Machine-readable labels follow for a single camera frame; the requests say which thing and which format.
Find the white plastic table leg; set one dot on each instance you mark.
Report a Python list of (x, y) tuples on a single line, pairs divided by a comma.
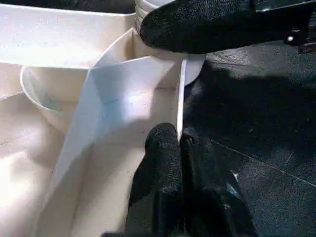
[(143, 7)]

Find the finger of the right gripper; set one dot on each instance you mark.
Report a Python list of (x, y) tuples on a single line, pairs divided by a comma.
[(197, 27)]

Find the black work mat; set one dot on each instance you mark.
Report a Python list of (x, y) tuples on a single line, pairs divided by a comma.
[(256, 128)]

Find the white plastic table top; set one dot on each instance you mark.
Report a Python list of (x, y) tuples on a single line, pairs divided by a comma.
[(39, 148)]

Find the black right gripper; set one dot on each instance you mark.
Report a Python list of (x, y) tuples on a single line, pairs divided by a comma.
[(291, 22)]

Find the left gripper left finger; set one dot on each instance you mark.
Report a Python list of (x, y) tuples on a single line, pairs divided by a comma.
[(160, 187)]

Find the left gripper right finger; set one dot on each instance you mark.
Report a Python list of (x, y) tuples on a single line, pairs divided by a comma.
[(210, 197)]

